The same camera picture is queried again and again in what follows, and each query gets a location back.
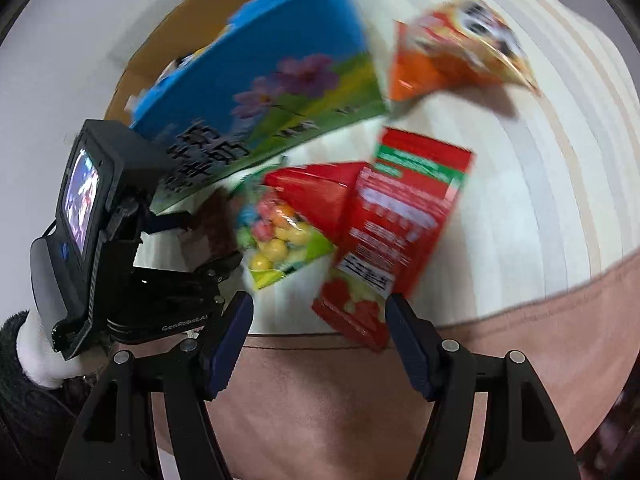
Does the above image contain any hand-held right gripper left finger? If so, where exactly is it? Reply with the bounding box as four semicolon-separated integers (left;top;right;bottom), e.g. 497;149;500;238
55;291;254;480

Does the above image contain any person's left hand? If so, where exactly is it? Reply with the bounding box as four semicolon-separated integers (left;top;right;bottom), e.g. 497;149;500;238
16;310;109;390

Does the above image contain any colourful candy ball bag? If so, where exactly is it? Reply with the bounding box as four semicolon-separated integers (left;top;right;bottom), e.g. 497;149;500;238
232;180;336;291

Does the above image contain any cat print striped blanket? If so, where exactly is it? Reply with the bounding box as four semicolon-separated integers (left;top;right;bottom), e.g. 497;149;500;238
107;0;640;480

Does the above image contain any red triangular snack packet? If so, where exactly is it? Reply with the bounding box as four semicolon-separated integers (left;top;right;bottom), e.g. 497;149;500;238
262;161;373;246

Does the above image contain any brown snack packet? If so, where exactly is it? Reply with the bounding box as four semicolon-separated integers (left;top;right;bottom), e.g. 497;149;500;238
192;190;241;261

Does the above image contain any person's left forearm black sleeve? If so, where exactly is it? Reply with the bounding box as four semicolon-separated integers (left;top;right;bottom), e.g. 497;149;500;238
0;310;96;480

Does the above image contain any red rectangular snack packet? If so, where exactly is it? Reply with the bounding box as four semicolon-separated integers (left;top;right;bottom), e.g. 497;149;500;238
312;127;476;351

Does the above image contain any orange panda snack packet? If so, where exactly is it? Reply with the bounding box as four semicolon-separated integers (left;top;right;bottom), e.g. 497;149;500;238
387;0;543;103

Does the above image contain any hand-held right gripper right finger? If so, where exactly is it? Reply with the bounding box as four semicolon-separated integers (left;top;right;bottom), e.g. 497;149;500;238
385;292;583;480

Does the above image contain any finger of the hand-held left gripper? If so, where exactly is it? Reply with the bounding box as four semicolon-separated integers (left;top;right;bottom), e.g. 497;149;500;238
191;251;245;279
144;209;194;236

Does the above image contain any blue printed cardboard box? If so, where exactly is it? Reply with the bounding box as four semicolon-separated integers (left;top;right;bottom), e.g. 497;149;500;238
102;0;391;216

